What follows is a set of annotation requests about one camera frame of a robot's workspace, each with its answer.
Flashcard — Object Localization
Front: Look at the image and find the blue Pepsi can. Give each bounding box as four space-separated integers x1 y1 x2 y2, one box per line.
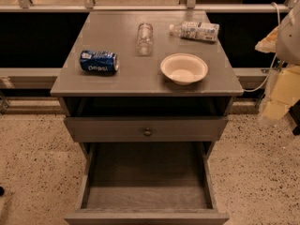
79 50 119 74

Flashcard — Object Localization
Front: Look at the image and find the metal railing frame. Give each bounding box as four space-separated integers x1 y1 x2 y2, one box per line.
0 0 300 91

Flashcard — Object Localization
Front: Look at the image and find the closed grey top drawer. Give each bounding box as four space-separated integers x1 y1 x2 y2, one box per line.
64 116 228 143

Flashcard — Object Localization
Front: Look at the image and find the white cable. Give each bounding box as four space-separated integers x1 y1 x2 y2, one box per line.
243 1 282 94

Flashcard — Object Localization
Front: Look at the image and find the grey wooden drawer cabinet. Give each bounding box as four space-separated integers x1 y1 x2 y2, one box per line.
50 9 245 225

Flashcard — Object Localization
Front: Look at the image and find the white labelled plastic bottle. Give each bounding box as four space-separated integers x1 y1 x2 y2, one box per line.
169 22 219 42

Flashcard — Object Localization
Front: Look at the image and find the clear plastic water bottle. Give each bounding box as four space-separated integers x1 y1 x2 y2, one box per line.
136 22 153 55

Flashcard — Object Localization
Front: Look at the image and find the round dark drawer knob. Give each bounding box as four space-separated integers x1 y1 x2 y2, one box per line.
143 127 152 137

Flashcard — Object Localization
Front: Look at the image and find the open grey middle drawer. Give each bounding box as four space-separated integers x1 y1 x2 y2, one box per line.
65 142 229 225

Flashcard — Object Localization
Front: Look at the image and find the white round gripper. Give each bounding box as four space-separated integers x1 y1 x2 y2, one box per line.
255 1 300 123

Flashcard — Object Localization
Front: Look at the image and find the white paper bowl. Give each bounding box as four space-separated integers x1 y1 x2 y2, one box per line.
160 53 208 85

